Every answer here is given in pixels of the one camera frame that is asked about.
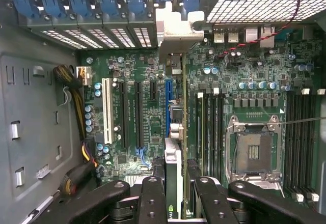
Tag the green Dell motherboard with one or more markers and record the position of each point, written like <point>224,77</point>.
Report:
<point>254,68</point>

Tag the short black expansion slot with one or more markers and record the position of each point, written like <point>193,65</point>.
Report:
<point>154,91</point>

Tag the white PCI slot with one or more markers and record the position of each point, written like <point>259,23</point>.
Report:
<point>107,112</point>

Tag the blue expansion slot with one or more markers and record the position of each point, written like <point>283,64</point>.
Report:
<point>169,107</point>

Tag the thin socket locking lever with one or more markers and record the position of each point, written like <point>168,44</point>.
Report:
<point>303,121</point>
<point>233,152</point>

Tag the silver PC case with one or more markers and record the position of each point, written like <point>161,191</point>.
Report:
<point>38,107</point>

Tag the silver chipset heat sink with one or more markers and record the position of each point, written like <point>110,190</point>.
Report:
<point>137,178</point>

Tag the silver socket cover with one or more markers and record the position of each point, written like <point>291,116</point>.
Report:
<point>265,180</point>

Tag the white power connector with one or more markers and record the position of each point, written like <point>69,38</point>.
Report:
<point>85,76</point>

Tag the black RAM slot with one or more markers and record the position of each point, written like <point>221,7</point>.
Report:
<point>314,145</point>
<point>298,145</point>
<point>208,132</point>
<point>221,132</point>
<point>307,145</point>
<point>201,95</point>
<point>214,132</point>
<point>290,145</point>

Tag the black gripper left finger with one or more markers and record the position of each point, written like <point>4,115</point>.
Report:
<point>151,203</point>

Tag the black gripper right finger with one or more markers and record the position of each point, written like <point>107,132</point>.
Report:
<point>214,206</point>

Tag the CPU socket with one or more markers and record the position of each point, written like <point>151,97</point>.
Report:
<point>254,152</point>

